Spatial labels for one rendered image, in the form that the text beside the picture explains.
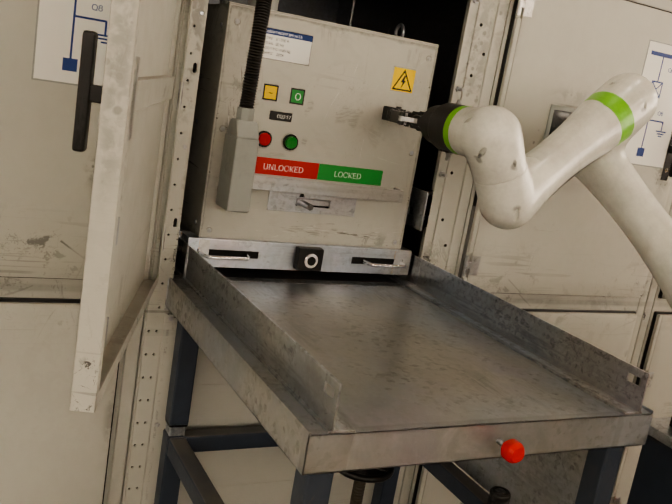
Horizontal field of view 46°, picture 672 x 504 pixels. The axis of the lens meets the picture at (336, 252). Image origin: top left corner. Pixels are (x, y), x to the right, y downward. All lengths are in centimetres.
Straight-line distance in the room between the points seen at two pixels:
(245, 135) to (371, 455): 70
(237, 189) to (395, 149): 43
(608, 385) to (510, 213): 34
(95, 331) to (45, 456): 72
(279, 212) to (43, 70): 56
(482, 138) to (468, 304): 43
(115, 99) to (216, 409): 96
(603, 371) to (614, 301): 88
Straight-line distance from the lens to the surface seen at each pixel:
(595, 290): 220
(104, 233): 96
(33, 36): 148
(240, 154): 153
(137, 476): 178
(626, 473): 258
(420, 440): 112
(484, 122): 142
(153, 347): 166
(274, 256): 171
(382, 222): 183
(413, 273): 188
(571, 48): 199
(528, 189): 148
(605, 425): 134
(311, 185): 168
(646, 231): 182
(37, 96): 149
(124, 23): 94
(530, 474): 160
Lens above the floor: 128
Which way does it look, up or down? 12 degrees down
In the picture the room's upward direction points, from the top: 10 degrees clockwise
